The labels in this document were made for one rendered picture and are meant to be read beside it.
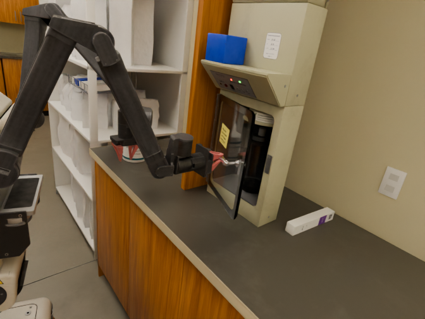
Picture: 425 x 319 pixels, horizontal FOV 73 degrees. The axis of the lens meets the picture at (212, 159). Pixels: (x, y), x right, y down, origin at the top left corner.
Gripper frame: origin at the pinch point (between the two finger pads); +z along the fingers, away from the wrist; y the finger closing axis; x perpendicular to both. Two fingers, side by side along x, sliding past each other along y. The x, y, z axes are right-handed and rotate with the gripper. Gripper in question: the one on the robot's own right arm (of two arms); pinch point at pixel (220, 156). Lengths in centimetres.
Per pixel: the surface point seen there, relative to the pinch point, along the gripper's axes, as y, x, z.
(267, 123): 12.9, -5.5, 15.7
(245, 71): 30.3, -4.6, 0.4
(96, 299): -120, 68, -22
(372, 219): -22, -39, 55
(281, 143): 7.9, -13.9, 14.5
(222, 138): 3.6, 7.4, 7.1
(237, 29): 42.5, 13.4, 12.0
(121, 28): 37, 115, 13
